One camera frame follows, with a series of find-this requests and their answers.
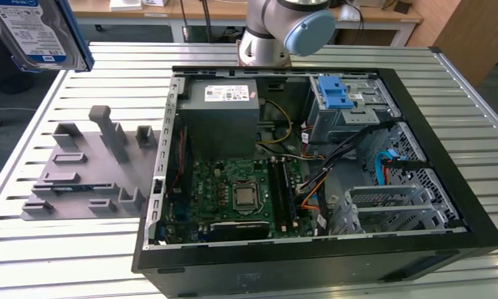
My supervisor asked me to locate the hard disk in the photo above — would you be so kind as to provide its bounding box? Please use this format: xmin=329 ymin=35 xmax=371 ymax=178
xmin=0 ymin=0 xmax=95 ymax=73

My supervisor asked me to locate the silver disk bay cage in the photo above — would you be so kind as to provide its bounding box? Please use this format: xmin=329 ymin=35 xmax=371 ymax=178
xmin=342 ymin=183 xmax=459 ymax=235

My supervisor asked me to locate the grey power supply unit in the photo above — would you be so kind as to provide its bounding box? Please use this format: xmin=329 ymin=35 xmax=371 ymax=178
xmin=177 ymin=77 xmax=261 ymax=161

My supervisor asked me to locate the black RAM slot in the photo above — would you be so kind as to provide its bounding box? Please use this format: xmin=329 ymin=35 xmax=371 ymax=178
xmin=267 ymin=158 xmax=283 ymax=231
xmin=283 ymin=158 xmax=302 ymax=231
xmin=278 ymin=158 xmax=295 ymax=231
xmin=273 ymin=158 xmax=290 ymax=231

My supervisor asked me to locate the silver CPU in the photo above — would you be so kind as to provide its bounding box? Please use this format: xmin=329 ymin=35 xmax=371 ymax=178
xmin=233 ymin=186 xmax=258 ymax=209

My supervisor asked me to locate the green motherboard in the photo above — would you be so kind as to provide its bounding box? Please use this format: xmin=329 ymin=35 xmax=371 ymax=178
xmin=165 ymin=157 xmax=329 ymax=244

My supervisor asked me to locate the metal CPU socket cover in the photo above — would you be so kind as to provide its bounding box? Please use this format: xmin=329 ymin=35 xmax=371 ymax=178
xmin=230 ymin=179 xmax=262 ymax=216

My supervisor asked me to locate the black graphics card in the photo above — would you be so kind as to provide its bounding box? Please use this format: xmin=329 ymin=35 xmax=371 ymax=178
xmin=209 ymin=220 xmax=270 ymax=240

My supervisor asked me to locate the blue plastic drive latch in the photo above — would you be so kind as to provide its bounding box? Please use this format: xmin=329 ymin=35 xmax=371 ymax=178
xmin=317 ymin=76 xmax=349 ymax=110

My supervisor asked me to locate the silver optical drive cage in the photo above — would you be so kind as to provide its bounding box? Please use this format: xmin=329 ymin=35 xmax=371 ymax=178
xmin=306 ymin=74 xmax=402 ymax=146

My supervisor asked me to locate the grey parts rack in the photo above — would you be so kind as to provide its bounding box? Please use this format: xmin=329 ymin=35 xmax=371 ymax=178
xmin=19 ymin=105 xmax=162 ymax=222

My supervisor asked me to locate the black PC case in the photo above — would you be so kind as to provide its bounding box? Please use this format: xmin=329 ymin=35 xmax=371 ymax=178
xmin=130 ymin=65 xmax=498 ymax=298

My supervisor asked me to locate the light wooden cabinet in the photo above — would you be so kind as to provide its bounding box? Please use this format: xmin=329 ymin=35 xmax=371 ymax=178
xmin=406 ymin=0 xmax=498 ymax=88

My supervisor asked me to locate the yellow wire bundle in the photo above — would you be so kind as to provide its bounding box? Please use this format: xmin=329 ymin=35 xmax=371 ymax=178
xmin=257 ymin=99 xmax=294 ymax=146

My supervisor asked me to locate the black wire bundle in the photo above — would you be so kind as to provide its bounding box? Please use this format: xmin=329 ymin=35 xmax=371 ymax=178
xmin=298 ymin=123 xmax=395 ymax=194

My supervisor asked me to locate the orange red wire bundle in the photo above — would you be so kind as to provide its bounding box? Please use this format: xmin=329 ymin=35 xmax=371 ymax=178
xmin=301 ymin=182 xmax=329 ymax=214

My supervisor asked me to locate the blue SATA wire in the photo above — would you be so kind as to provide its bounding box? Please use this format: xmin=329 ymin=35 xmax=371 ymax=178
xmin=373 ymin=151 xmax=407 ymax=194

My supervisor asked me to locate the disk power wire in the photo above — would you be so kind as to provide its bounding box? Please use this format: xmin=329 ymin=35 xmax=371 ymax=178
xmin=379 ymin=158 xmax=431 ymax=177

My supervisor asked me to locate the wooden desk white frame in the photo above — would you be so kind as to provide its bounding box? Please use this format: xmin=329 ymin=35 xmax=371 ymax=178
xmin=67 ymin=0 xmax=179 ymax=43
xmin=169 ymin=0 xmax=425 ymax=47

